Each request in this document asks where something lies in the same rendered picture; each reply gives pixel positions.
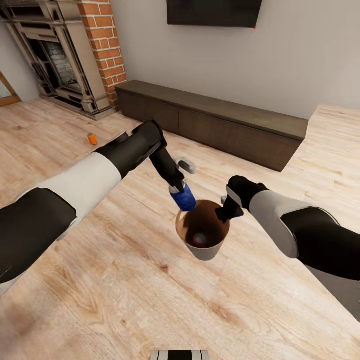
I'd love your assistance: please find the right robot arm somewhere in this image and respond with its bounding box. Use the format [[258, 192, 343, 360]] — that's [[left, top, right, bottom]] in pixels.
[[214, 175, 360, 323]]

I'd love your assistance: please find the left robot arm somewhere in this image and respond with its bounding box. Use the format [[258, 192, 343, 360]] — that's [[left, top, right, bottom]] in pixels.
[[0, 120, 197, 298]]

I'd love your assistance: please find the can of soda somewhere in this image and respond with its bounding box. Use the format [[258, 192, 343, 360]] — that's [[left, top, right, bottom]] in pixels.
[[168, 180, 197, 213], [87, 133, 208, 250], [192, 232, 208, 248]]

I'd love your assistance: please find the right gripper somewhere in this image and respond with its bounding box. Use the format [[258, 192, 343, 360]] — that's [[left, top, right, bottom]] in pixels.
[[214, 202, 245, 222]]

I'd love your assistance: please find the trash can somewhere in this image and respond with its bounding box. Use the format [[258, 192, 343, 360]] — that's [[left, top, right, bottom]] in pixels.
[[175, 199, 230, 261]]

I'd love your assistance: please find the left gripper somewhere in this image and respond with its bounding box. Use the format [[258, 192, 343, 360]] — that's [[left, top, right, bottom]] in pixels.
[[154, 155, 185, 194]]

